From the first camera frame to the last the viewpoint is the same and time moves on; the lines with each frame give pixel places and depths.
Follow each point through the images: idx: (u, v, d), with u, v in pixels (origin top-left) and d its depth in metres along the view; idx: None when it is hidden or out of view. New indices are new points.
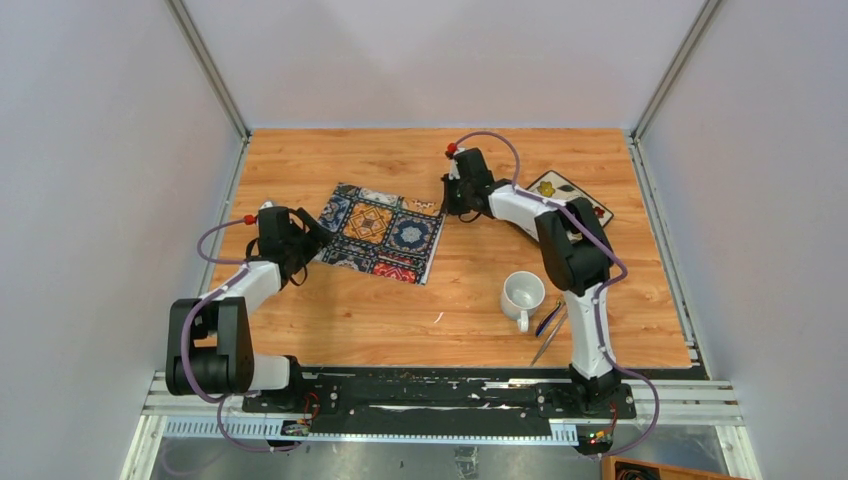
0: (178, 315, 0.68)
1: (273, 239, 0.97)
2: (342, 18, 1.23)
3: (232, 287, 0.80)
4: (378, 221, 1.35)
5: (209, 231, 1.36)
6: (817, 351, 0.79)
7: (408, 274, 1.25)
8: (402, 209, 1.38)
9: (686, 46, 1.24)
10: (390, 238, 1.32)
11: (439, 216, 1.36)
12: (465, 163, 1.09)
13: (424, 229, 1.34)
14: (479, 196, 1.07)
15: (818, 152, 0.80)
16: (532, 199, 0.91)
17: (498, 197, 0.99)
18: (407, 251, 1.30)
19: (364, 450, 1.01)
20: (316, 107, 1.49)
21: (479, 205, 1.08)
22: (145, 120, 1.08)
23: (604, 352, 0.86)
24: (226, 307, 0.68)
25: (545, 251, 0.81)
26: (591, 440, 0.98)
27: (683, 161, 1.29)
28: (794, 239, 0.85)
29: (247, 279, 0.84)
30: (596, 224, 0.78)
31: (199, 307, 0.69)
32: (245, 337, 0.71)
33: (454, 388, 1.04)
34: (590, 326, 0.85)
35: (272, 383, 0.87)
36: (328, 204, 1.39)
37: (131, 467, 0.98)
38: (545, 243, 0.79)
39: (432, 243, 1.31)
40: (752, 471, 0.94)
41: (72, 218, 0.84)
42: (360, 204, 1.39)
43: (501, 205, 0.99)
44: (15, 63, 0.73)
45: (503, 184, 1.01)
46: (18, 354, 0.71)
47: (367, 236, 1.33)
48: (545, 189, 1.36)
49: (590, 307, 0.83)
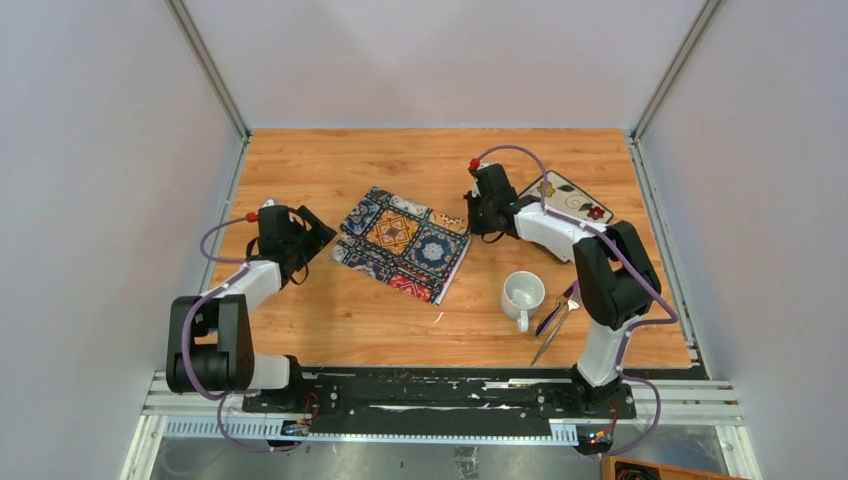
0: (180, 313, 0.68)
1: (273, 238, 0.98)
2: (343, 18, 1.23)
3: (233, 286, 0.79)
4: (403, 232, 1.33)
5: (210, 231, 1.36)
6: (818, 351, 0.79)
7: (423, 292, 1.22)
8: (429, 223, 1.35)
9: (686, 46, 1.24)
10: (411, 252, 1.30)
11: (466, 235, 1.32)
12: (487, 180, 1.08)
13: (447, 248, 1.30)
14: (502, 213, 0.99)
15: (818, 152, 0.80)
16: (568, 221, 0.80)
17: (524, 216, 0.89)
18: (425, 267, 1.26)
19: (364, 450, 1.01)
20: (316, 107, 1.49)
21: (503, 224, 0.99)
22: (146, 119, 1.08)
23: (620, 371, 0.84)
24: (226, 305, 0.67)
25: (582, 279, 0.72)
26: (591, 440, 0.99)
27: (683, 162, 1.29)
28: (794, 239, 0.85)
29: (248, 278, 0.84)
30: (641, 256, 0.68)
31: (200, 305, 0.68)
32: (245, 335, 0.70)
33: (454, 388, 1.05)
34: (612, 350, 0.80)
35: (272, 382, 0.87)
36: (357, 206, 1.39)
37: (131, 467, 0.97)
38: (584, 273, 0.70)
39: (453, 265, 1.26)
40: (752, 471, 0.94)
41: (72, 217, 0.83)
42: (389, 212, 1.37)
43: (528, 226, 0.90)
44: (16, 62, 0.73)
45: (531, 203, 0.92)
46: (18, 354, 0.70)
47: (389, 245, 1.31)
48: (546, 189, 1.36)
49: (620, 339, 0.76)
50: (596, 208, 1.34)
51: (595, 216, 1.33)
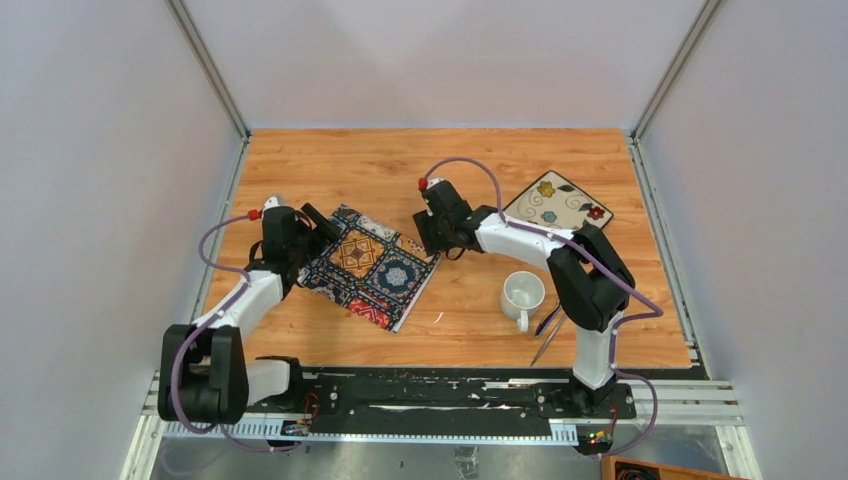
0: (174, 342, 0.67)
1: (277, 244, 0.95)
2: (342, 18, 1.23)
3: (228, 306, 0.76)
4: (368, 254, 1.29)
5: (210, 231, 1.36)
6: (817, 351, 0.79)
7: (382, 319, 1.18)
8: (396, 247, 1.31)
9: (686, 46, 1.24)
10: (374, 275, 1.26)
11: (431, 262, 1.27)
12: (437, 198, 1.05)
13: (411, 273, 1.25)
14: (462, 229, 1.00)
15: (818, 152, 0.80)
16: (532, 231, 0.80)
17: (486, 230, 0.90)
18: (386, 292, 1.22)
19: (364, 449, 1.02)
20: (316, 107, 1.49)
21: (462, 239, 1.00)
22: (145, 119, 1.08)
23: (612, 367, 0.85)
24: (219, 341, 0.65)
25: (559, 291, 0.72)
26: (591, 440, 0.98)
27: (683, 161, 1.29)
28: (794, 239, 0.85)
29: (247, 296, 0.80)
30: (610, 255, 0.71)
31: (193, 336, 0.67)
32: (239, 368, 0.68)
33: (454, 388, 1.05)
34: (604, 351, 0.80)
35: (272, 388, 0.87)
36: None
37: (131, 467, 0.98)
38: (561, 285, 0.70)
39: (415, 292, 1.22)
40: (752, 471, 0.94)
41: (72, 217, 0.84)
42: (355, 232, 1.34)
43: (491, 239, 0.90)
44: (16, 61, 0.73)
45: (489, 215, 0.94)
46: (20, 353, 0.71)
47: (351, 267, 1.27)
48: (545, 189, 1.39)
49: (608, 338, 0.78)
50: (596, 208, 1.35)
51: (595, 216, 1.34)
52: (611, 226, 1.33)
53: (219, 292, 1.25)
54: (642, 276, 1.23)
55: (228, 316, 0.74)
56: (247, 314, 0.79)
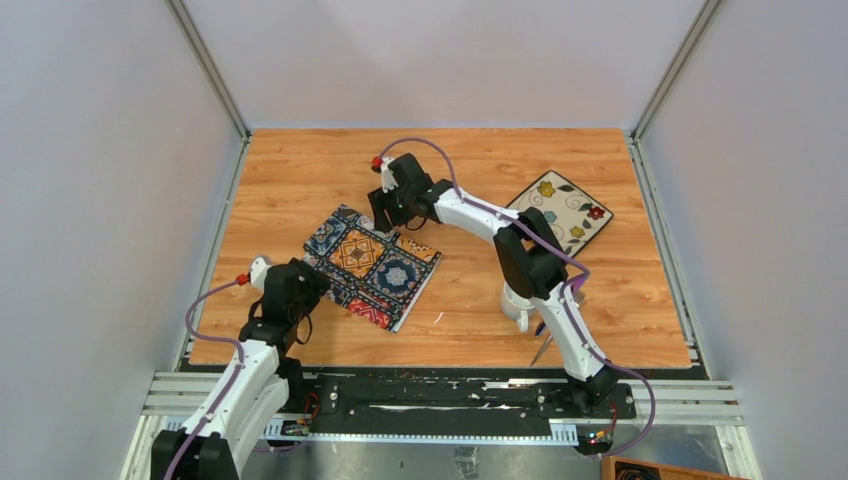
0: (163, 452, 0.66)
1: (276, 305, 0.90)
2: (342, 17, 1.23)
3: (219, 402, 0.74)
4: (368, 254, 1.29)
5: (189, 306, 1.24)
6: (818, 350, 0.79)
7: (382, 319, 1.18)
8: (397, 247, 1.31)
9: (686, 46, 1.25)
10: (374, 276, 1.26)
11: (431, 262, 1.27)
12: (400, 171, 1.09)
13: (411, 273, 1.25)
14: (422, 200, 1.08)
15: (818, 151, 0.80)
16: (485, 209, 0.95)
17: (443, 204, 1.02)
18: (386, 292, 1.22)
19: (364, 450, 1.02)
20: (316, 107, 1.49)
21: (423, 209, 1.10)
22: (146, 119, 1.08)
23: (590, 349, 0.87)
24: (206, 455, 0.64)
25: (507, 265, 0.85)
26: (591, 440, 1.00)
27: (683, 161, 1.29)
28: (795, 238, 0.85)
29: (239, 385, 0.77)
30: (548, 232, 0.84)
31: (185, 445, 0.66)
32: (225, 477, 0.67)
33: (453, 388, 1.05)
34: (566, 326, 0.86)
35: (273, 405, 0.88)
36: (323, 225, 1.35)
37: (131, 467, 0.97)
38: (507, 260, 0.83)
39: (414, 292, 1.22)
40: (752, 471, 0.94)
41: (72, 215, 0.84)
42: (355, 232, 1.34)
43: (448, 212, 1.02)
44: (19, 60, 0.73)
45: (447, 191, 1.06)
46: (20, 350, 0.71)
47: (352, 267, 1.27)
48: (545, 189, 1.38)
49: (561, 308, 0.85)
50: (596, 208, 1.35)
51: (595, 216, 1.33)
52: (611, 225, 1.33)
53: (219, 293, 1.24)
54: (642, 276, 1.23)
55: (216, 420, 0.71)
56: (240, 405, 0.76)
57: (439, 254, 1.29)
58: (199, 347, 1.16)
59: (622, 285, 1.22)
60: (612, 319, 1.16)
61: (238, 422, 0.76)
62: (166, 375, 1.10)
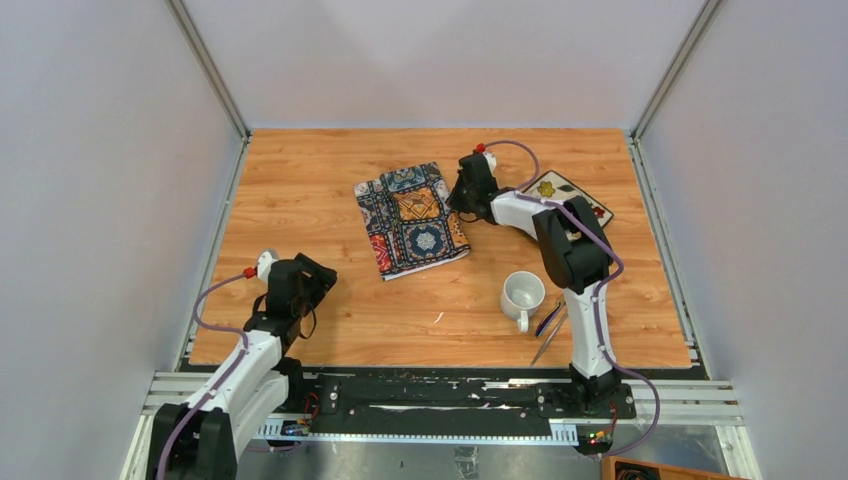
0: (166, 424, 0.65)
1: (280, 300, 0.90)
2: (343, 18, 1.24)
3: (222, 382, 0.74)
4: (423, 209, 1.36)
5: (192, 307, 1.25)
6: (818, 349, 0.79)
7: (386, 263, 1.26)
8: (445, 220, 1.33)
9: (686, 47, 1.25)
10: (410, 227, 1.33)
11: (456, 249, 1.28)
12: (469, 170, 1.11)
13: (438, 246, 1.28)
14: (483, 204, 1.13)
15: (818, 151, 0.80)
16: (532, 200, 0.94)
17: (500, 201, 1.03)
18: (406, 246, 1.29)
19: (364, 450, 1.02)
20: (317, 107, 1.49)
21: (482, 212, 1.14)
22: (146, 119, 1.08)
23: (603, 351, 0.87)
24: (208, 428, 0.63)
25: (545, 252, 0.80)
26: (591, 440, 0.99)
27: (683, 161, 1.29)
28: (795, 238, 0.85)
29: (242, 369, 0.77)
30: (594, 223, 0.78)
31: (187, 419, 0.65)
32: (225, 455, 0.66)
33: (454, 388, 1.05)
34: (590, 326, 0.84)
35: (272, 400, 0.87)
36: (408, 171, 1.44)
37: (131, 467, 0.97)
38: (546, 246, 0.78)
39: (426, 261, 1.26)
40: (752, 471, 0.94)
41: (72, 216, 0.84)
42: (428, 190, 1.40)
43: (503, 209, 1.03)
44: (20, 63, 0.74)
45: (504, 192, 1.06)
46: (19, 351, 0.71)
47: (402, 211, 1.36)
48: (545, 189, 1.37)
49: (590, 306, 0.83)
50: (596, 208, 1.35)
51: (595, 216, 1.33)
52: (611, 226, 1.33)
53: (219, 292, 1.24)
54: (642, 276, 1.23)
55: (218, 397, 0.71)
56: (243, 387, 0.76)
57: (469, 248, 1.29)
58: (199, 347, 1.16)
59: (622, 285, 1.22)
60: (612, 319, 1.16)
61: (239, 405, 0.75)
62: (166, 375, 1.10)
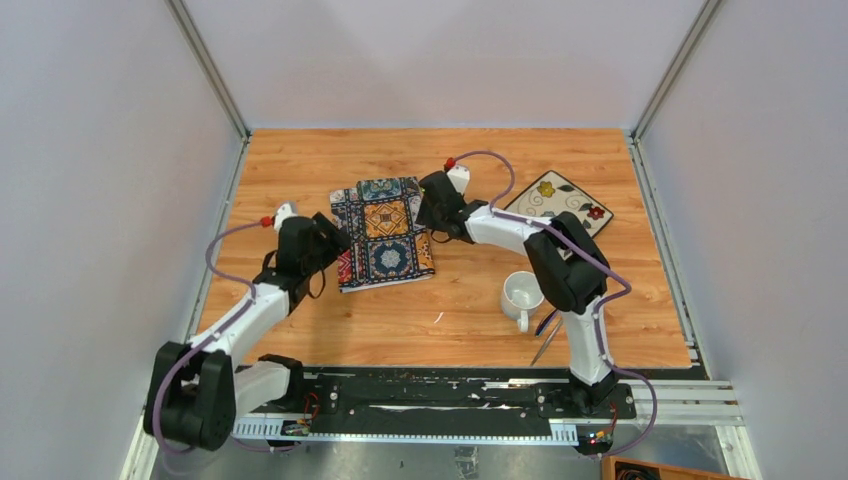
0: (167, 360, 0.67)
1: (290, 257, 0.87)
2: (342, 17, 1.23)
3: (226, 326, 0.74)
4: (392, 225, 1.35)
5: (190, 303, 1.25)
6: (818, 349, 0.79)
7: (346, 275, 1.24)
8: (413, 239, 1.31)
9: (686, 46, 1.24)
10: (378, 243, 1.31)
11: (420, 271, 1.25)
12: (433, 191, 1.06)
13: (401, 265, 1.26)
14: (455, 222, 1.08)
15: (819, 151, 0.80)
16: (515, 220, 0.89)
17: (475, 221, 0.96)
18: (370, 261, 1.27)
19: (364, 450, 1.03)
20: (317, 107, 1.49)
21: (456, 231, 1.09)
22: (145, 118, 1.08)
23: (605, 359, 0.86)
24: (208, 369, 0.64)
25: (539, 276, 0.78)
26: (591, 440, 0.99)
27: (683, 161, 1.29)
28: (795, 237, 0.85)
29: (247, 316, 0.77)
30: (587, 240, 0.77)
31: (186, 357, 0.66)
32: (225, 398, 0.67)
33: (454, 388, 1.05)
34: (591, 340, 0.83)
35: (269, 393, 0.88)
36: (384, 182, 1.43)
37: (131, 467, 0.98)
38: (540, 269, 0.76)
39: (387, 278, 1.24)
40: (752, 471, 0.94)
41: (72, 216, 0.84)
42: (401, 204, 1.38)
43: (479, 229, 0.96)
44: (20, 62, 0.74)
45: (479, 208, 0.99)
46: (17, 350, 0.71)
47: (372, 224, 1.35)
48: (545, 189, 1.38)
49: (591, 323, 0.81)
50: (596, 208, 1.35)
51: (595, 216, 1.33)
52: (611, 226, 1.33)
53: (218, 292, 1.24)
54: (642, 276, 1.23)
55: (222, 340, 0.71)
56: (246, 334, 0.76)
57: (433, 270, 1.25)
58: None
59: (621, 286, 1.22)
60: (612, 319, 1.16)
61: (242, 351, 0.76)
62: None
